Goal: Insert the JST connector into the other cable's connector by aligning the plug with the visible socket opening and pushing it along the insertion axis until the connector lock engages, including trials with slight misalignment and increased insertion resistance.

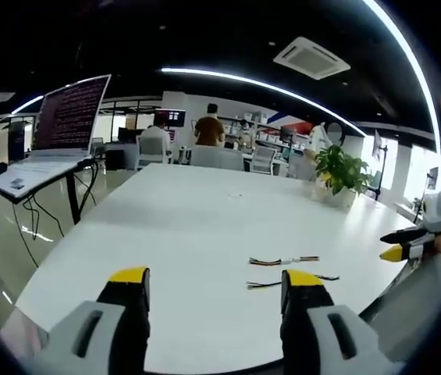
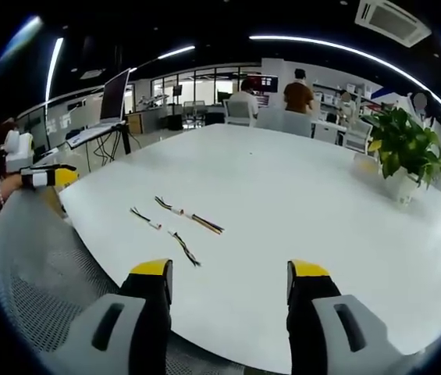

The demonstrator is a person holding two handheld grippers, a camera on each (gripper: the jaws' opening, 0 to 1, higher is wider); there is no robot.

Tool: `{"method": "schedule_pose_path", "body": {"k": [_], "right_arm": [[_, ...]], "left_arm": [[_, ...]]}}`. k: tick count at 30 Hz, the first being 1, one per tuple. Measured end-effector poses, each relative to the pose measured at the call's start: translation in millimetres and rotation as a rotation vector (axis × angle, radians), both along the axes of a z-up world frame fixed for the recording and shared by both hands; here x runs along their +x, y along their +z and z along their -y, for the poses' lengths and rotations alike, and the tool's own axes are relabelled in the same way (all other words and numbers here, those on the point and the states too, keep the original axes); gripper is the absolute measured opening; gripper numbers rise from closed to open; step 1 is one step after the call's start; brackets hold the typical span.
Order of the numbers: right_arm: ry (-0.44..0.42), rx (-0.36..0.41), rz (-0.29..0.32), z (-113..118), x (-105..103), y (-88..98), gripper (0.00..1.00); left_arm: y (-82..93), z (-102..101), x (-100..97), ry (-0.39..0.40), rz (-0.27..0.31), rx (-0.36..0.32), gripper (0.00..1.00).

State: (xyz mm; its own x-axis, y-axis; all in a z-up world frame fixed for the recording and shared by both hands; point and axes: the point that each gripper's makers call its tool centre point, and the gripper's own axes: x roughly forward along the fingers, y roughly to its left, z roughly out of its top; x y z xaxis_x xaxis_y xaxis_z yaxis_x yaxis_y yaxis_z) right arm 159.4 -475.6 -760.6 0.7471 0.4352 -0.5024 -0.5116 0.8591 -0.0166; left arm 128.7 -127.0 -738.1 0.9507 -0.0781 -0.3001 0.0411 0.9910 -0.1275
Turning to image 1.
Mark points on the black standing banner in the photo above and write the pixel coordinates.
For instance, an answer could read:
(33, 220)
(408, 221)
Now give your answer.
(19, 138)

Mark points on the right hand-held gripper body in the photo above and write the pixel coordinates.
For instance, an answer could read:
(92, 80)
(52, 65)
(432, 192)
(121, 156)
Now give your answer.
(436, 213)

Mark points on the green potted plant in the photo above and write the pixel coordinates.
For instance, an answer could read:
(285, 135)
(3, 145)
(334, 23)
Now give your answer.
(341, 172)

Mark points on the black computer monitor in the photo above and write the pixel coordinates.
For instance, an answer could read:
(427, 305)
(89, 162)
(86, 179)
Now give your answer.
(170, 118)

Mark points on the white ceiling air conditioner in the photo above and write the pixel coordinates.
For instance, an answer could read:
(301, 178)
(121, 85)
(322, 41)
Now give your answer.
(311, 58)

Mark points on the long ceiling light strip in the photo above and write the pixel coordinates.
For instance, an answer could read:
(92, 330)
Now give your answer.
(411, 70)
(267, 90)

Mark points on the black-legged laptop stand table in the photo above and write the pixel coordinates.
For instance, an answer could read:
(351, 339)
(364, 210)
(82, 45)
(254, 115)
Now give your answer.
(72, 195)

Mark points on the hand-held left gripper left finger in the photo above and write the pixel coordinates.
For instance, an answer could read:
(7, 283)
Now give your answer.
(87, 332)

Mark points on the grey office chair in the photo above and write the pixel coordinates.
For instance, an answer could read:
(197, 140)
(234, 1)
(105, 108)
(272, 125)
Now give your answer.
(263, 158)
(151, 150)
(217, 158)

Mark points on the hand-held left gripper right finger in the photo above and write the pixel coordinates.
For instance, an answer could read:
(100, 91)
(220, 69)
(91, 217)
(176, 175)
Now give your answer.
(321, 332)

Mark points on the white storage shelf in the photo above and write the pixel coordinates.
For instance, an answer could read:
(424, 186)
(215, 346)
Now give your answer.
(261, 131)

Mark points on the open white laptop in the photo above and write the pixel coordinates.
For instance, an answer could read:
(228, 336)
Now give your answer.
(62, 125)

